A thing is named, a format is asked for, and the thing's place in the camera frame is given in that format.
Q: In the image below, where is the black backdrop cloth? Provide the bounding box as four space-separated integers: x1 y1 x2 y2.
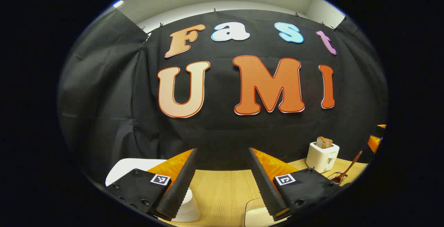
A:
58 8 388 186

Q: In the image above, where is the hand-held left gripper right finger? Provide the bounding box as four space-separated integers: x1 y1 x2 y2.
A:
248 147 342 221

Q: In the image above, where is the clear plastic rice container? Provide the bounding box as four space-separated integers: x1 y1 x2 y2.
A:
245 198 278 227

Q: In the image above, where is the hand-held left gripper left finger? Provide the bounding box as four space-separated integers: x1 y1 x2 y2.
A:
106 148 197 221

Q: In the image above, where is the white toaster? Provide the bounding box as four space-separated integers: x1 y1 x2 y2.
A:
306 141 340 174

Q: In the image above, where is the white rice cooker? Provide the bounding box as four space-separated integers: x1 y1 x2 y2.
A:
105 158 201 222

